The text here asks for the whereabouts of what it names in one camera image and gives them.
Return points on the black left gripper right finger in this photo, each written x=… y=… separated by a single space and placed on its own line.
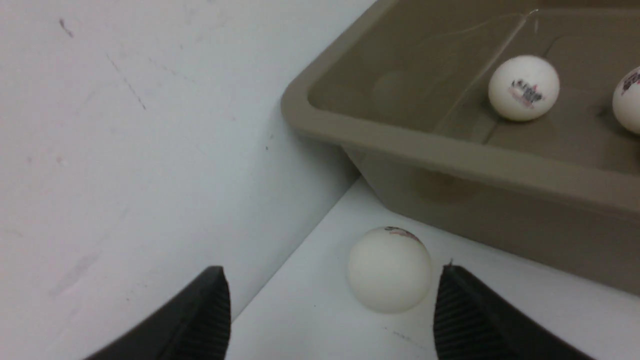
x=472 y=322

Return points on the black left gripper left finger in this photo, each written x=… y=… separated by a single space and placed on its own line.
x=194 y=325

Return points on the white ball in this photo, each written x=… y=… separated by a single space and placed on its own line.
x=626 y=101
x=389 y=270
x=523 y=88

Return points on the taupe plastic rectangular bin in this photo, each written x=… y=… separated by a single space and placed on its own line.
x=404 y=91

